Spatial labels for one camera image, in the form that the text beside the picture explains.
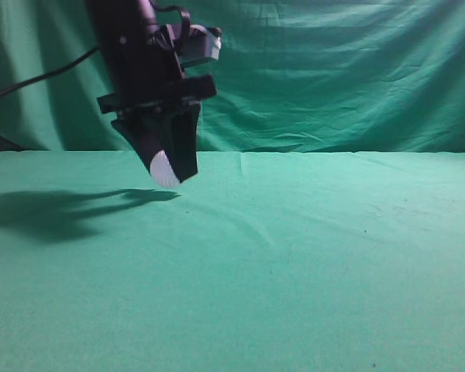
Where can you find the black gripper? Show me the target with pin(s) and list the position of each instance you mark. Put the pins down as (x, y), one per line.
(144, 70)

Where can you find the white dimpled golf ball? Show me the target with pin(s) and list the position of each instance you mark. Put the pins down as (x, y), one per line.
(162, 172)

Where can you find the green backdrop curtain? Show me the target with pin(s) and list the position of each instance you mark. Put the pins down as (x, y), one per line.
(304, 76)

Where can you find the green table cloth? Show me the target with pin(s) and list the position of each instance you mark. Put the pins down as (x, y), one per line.
(263, 262)

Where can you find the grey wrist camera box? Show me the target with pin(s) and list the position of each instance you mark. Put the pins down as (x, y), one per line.
(203, 45)

